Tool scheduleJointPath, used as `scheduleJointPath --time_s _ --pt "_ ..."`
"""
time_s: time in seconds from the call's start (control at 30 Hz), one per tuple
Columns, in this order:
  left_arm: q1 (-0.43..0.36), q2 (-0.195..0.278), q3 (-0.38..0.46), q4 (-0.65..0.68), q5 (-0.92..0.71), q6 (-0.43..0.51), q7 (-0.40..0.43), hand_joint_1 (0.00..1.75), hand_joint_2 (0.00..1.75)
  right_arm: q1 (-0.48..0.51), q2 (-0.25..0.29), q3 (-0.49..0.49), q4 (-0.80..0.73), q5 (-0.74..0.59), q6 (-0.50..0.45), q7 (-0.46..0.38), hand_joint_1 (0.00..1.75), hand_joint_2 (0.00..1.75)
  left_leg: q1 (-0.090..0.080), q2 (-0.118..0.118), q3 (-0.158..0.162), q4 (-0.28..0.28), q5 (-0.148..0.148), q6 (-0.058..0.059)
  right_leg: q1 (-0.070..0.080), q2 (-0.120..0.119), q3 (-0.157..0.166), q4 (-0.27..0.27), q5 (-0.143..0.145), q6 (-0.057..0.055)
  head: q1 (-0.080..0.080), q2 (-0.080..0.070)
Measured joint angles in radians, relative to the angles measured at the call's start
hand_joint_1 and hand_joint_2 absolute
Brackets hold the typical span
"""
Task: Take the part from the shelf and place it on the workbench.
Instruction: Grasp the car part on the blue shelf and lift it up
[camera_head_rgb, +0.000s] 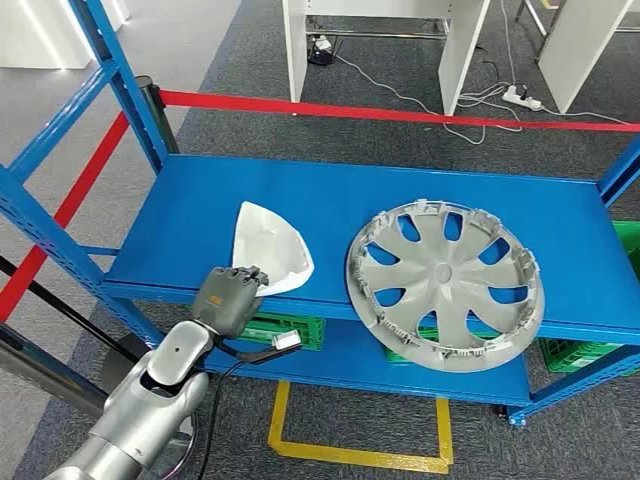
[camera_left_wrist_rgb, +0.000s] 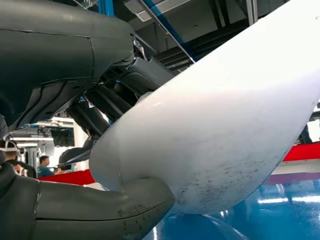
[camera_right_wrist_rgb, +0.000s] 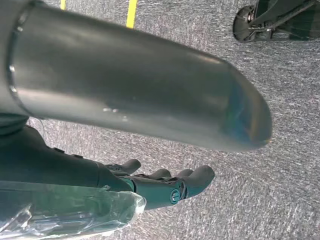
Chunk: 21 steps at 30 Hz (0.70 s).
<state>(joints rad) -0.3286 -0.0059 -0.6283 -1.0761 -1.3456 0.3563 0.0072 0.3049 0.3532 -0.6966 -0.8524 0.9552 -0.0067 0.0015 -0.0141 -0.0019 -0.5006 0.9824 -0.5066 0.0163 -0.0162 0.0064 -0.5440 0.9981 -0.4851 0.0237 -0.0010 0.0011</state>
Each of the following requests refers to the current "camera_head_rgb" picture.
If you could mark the white plastic shell part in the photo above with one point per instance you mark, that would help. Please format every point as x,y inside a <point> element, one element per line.
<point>270,245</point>

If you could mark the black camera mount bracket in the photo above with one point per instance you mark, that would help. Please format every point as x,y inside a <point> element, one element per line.
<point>255,356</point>

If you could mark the blue metal shelf rack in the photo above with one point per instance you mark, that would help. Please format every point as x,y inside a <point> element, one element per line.
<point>300,199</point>

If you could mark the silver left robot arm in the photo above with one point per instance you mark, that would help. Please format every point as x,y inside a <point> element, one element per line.
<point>140,424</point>

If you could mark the thin black barrier belt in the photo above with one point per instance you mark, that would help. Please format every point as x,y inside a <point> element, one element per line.
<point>70,311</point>

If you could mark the small black router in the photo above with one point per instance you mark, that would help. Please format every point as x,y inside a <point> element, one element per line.
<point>320,56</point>

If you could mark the white desk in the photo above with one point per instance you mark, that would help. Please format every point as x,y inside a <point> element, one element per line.
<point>463,53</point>
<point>575,46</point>

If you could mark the green plastic crate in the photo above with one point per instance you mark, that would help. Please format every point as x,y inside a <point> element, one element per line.
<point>575,354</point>
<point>300,331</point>
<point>392,354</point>

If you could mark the red barrier belt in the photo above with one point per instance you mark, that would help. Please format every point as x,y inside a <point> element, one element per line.
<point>350,111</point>
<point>70,205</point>

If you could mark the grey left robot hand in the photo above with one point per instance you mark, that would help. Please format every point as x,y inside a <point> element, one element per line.
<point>225,305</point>

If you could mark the grey wheel hubcap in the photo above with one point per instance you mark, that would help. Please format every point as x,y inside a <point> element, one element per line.
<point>442,272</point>

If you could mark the white power strip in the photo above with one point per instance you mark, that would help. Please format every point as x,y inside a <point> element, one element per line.
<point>520,98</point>

